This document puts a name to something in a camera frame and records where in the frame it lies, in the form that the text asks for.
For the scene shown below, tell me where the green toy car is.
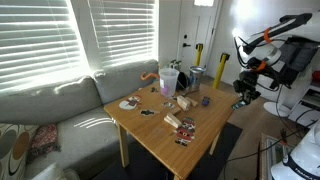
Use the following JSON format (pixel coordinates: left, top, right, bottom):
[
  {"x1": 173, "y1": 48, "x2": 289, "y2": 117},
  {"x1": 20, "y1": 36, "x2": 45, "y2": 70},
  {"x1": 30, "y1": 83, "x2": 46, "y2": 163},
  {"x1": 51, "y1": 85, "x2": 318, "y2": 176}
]
[{"x1": 231, "y1": 100, "x2": 248, "y2": 111}]

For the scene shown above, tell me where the white window blind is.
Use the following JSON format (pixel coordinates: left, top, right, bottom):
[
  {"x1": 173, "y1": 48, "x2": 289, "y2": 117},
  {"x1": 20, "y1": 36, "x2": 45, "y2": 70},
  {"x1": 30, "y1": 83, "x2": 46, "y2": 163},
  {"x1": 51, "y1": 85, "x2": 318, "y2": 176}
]
[
  {"x1": 0, "y1": 0, "x2": 90, "y2": 92},
  {"x1": 88, "y1": 0, "x2": 160, "y2": 68}
]

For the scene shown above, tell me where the grey fabric sofa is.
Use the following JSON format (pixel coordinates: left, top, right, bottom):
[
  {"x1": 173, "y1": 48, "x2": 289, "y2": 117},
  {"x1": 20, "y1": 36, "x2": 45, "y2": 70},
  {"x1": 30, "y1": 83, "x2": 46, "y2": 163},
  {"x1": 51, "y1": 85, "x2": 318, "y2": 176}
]
[{"x1": 0, "y1": 59, "x2": 160, "y2": 180}]

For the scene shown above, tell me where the black orange clamp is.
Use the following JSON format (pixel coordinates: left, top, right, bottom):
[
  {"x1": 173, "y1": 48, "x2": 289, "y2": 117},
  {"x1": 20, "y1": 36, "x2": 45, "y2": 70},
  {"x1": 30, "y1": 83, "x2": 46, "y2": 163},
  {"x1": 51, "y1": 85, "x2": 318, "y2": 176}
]
[{"x1": 280, "y1": 128, "x2": 289, "y2": 146}]

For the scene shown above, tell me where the translucent plastic cup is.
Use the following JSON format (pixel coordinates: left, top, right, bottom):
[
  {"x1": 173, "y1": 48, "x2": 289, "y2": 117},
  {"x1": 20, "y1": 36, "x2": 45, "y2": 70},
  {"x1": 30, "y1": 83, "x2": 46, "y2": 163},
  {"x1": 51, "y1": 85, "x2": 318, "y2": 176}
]
[{"x1": 158, "y1": 67, "x2": 180, "y2": 98}]

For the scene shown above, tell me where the white round stand base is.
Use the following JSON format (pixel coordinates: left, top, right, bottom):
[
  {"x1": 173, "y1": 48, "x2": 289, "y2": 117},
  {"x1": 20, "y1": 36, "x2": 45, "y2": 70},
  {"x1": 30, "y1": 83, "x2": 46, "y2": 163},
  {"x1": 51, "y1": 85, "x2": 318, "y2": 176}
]
[{"x1": 263, "y1": 101, "x2": 291, "y2": 118}]

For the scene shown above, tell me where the wooden block pair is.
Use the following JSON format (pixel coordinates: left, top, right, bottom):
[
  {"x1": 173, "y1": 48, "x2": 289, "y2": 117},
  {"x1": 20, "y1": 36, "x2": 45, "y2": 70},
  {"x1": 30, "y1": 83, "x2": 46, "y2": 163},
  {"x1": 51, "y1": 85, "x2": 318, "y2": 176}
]
[{"x1": 163, "y1": 112, "x2": 183, "y2": 129}]

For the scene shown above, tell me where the small black figure cutout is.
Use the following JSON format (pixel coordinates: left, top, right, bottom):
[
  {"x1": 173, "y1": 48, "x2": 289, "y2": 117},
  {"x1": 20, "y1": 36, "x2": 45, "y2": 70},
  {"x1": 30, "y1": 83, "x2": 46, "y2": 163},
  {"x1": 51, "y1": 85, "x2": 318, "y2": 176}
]
[{"x1": 139, "y1": 108, "x2": 160, "y2": 118}]

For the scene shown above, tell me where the oval pattern cushion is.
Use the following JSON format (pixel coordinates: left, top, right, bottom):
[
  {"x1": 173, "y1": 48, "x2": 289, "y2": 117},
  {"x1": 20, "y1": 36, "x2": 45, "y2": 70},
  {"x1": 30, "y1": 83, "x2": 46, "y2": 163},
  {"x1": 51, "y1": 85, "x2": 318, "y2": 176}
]
[{"x1": 0, "y1": 123, "x2": 32, "y2": 180}]

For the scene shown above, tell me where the yellow post black cap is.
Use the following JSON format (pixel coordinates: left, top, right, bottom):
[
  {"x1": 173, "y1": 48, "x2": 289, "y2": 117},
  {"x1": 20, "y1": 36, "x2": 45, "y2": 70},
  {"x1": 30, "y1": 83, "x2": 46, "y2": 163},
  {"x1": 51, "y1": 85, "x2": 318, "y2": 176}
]
[
  {"x1": 194, "y1": 43, "x2": 204, "y2": 67},
  {"x1": 212, "y1": 52, "x2": 231, "y2": 90}
]

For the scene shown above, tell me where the wooden table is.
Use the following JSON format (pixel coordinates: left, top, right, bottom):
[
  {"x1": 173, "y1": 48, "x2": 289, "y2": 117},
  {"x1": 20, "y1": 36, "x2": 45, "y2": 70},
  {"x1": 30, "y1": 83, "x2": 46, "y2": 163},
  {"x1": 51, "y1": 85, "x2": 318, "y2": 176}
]
[{"x1": 103, "y1": 81, "x2": 242, "y2": 180}]

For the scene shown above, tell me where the black round case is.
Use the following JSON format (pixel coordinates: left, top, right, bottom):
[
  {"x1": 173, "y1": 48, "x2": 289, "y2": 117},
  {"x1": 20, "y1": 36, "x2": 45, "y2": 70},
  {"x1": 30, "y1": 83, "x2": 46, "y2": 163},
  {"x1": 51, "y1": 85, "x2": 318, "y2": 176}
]
[{"x1": 176, "y1": 71, "x2": 190, "y2": 91}]

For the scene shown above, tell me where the single wooden block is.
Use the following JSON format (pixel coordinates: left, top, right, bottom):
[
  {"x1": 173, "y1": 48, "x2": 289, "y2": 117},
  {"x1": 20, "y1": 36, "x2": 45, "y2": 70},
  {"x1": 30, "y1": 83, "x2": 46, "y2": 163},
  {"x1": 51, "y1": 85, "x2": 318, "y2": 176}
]
[{"x1": 185, "y1": 96, "x2": 199, "y2": 108}]

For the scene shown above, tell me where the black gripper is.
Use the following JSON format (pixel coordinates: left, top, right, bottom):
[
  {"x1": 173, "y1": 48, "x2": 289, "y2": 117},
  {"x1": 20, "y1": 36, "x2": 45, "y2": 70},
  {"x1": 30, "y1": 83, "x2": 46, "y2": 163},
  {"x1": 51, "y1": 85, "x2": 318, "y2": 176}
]
[{"x1": 233, "y1": 77, "x2": 262, "y2": 107}]

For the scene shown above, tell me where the dark hanging jacket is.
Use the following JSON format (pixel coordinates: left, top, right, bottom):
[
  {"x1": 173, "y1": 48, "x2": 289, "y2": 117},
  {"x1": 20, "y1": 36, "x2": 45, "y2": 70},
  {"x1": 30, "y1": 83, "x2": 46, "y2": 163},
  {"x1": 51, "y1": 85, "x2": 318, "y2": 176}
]
[{"x1": 269, "y1": 36, "x2": 319, "y2": 91}]

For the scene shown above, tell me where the white shelf unit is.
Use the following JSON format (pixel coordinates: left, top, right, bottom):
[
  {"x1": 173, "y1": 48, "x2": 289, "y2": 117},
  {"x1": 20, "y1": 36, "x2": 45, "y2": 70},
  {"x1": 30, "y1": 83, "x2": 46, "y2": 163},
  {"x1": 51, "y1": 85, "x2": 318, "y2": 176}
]
[{"x1": 288, "y1": 79, "x2": 320, "y2": 129}]

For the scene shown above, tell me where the white door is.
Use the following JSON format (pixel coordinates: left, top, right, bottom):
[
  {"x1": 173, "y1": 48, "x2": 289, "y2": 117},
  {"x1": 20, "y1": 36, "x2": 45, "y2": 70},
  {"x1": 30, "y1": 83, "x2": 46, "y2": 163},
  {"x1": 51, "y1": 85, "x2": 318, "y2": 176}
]
[{"x1": 176, "y1": 0, "x2": 222, "y2": 76}]

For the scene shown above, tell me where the metal spoon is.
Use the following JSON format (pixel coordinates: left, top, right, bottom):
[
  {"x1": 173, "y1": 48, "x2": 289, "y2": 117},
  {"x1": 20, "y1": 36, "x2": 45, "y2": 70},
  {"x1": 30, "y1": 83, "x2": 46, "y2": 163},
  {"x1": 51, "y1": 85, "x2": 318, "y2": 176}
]
[{"x1": 182, "y1": 88, "x2": 201, "y2": 98}]

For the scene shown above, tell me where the small picture cutout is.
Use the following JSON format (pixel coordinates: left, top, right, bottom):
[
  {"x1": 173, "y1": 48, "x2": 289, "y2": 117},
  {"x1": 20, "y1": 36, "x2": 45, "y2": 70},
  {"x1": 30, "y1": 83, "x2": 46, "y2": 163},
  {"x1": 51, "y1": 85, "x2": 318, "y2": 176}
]
[{"x1": 162, "y1": 101, "x2": 176, "y2": 110}]

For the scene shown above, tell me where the red floral cloth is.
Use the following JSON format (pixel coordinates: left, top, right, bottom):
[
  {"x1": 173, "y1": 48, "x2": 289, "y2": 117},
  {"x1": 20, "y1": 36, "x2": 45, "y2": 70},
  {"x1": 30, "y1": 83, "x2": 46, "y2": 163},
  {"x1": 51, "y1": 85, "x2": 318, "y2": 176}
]
[{"x1": 27, "y1": 123, "x2": 62, "y2": 164}]

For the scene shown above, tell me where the snowman cutout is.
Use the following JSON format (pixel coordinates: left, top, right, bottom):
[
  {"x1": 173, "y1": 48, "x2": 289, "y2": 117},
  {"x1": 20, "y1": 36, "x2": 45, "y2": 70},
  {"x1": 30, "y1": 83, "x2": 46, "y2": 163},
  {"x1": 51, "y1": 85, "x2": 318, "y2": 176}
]
[{"x1": 118, "y1": 94, "x2": 143, "y2": 111}]

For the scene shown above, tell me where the dark rug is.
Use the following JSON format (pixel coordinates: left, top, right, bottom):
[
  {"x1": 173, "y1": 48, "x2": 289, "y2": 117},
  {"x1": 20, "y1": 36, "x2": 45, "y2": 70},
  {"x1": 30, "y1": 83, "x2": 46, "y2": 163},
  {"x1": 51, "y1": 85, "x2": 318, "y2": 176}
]
[{"x1": 93, "y1": 121, "x2": 244, "y2": 180}]

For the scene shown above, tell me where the orange cable strap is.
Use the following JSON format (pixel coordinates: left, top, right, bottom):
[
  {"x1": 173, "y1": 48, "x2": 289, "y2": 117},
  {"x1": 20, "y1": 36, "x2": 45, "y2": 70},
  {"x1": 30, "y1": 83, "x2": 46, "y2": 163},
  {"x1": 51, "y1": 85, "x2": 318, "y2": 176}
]
[{"x1": 263, "y1": 27, "x2": 273, "y2": 44}]

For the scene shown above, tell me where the aluminium frame cart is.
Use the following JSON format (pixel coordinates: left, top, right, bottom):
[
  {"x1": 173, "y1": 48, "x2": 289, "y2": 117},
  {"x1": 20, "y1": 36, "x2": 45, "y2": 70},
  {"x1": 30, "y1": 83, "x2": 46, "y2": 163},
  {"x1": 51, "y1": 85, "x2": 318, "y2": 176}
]
[{"x1": 258, "y1": 133, "x2": 294, "y2": 180}]

